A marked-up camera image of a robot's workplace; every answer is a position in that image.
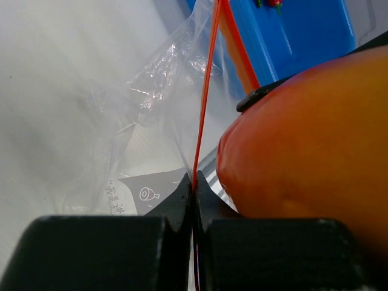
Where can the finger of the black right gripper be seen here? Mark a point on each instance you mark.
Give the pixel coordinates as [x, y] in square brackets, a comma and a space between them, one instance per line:
[258, 94]

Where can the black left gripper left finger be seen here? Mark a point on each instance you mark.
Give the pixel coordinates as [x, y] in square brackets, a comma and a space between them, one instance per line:
[149, 252]

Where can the red chili pepper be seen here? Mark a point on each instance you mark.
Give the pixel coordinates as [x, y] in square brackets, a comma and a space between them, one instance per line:
[276, 4]

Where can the blue plastic tray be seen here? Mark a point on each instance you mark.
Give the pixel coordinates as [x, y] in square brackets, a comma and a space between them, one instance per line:
[301, 34]

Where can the clear zip bag orange zipper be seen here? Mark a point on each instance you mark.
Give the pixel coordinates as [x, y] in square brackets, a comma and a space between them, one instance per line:
[159, 127]

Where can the orange red mango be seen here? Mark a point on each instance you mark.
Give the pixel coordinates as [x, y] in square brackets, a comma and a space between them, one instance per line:
[316, 147]

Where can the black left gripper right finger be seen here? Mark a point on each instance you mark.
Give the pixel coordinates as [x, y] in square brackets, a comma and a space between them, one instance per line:
[236, 253]

